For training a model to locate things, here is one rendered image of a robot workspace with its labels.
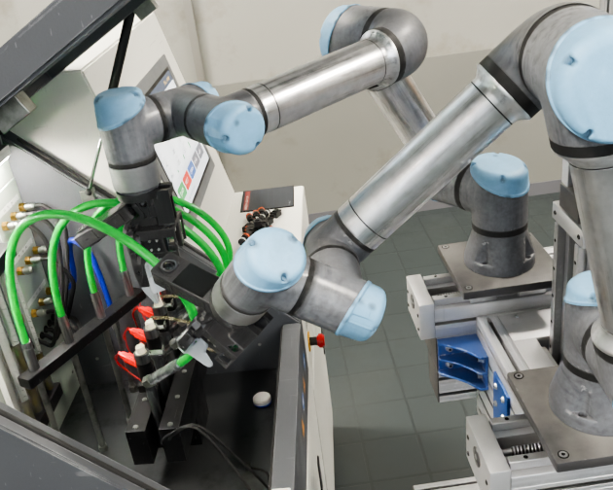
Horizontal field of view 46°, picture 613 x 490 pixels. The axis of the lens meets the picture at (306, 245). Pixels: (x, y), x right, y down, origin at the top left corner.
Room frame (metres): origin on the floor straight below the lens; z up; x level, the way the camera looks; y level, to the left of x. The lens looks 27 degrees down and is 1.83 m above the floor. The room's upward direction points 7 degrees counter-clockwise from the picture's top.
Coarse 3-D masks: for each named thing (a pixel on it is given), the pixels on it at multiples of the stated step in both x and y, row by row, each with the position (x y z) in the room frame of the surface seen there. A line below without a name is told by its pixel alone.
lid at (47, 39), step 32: (64, 0) 0.71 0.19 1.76; (96, 0) 0.70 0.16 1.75; (128, 0) 0.75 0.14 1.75; (32, 32) 0.71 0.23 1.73; (64, 32) 0.71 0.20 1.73; (96, 32) 1.37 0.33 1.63; (0, 64) 0.71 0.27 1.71; (32, 64) 0.71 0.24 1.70; (64, 64) 1.38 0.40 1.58; (0, 96) 0.71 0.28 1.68; (0, 128) 0.74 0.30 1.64
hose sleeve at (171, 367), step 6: (174, 360) 0.96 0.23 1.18; (168, 366) 0.96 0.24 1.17; (174, 366) 0.95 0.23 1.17; (156, 372) 0.97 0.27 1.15; (162, 372) 0.96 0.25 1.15; (168, 372) 0.96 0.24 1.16; (174, 372) 0.96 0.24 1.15; (150, 378) 0.97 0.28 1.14; (156, 378) 0.97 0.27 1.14; (162, 378) 0.97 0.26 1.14
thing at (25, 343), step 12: (36, 216) 1.04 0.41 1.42; (48, 216) 1.03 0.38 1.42; (60, 216) 1.02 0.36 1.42; (72, 216) 1.01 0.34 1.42; (84, 216) 1.00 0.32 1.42; (24, 228) 1.06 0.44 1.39; (96, 228) 0.99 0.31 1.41; (108, 228) 0.98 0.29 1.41; (12, 240) 1.07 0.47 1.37; (120, 240) 0.97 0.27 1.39; (132, 240) 0.97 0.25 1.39; (12, 252) 1.08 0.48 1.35; (144, 252) 0.96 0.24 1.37; (12, 264) 1.08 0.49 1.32; (12, 276) 1.09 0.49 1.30; (12, 288) 1.09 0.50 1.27; (12, 300) 1.09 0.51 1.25; (12, 312) 1.09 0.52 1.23; (192, 312) 0.93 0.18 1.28; (24, 336) 1.09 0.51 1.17; (24, 348) 1.09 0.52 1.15; (180, 360) 0.95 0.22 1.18
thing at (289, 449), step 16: (288, 336) 1.32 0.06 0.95; (288, 352) 1.27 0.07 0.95; (304, 352) 1.36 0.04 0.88; (288, 368) 1.21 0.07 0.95; (304, 368) 1.31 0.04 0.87; (288, 384) 1.16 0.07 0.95; (288, 400) 1.11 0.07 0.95; (288, 416) 1.06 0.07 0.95; (304, 416) 1.17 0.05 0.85; (272, 432) 1.03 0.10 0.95; (288, 432) 1.02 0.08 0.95; (272, 448) 0.98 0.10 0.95; (288, 448) 0.98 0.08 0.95; (304, 448) 1.09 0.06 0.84; (272, 464) 0.95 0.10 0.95; (288, 464) 0.94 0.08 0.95; (304, 464) 1.05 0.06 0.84; (272, 480) 0.91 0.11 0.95; (288, 480) 0.90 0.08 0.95; (304, 480) 1.02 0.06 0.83
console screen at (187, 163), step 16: (160, 64) 1.95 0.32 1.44; (144, 80) 1.77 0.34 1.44; (160, 80) 1.89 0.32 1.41; (160, 144) 1.66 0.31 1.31; (176, 144) 1.78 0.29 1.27; (192, 144) 1.91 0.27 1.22; (160, 160) 1.61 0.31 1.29; (176, 160) 1.72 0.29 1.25; (192, 160) 1.84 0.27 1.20; (208, 160) 1.99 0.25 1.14; (176, 176) 1.66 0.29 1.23; (192, 176) 1.78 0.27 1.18; (208, 176) 1.92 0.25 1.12; (176, 192) 1.61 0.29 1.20; (192, 192) 1.72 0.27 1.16
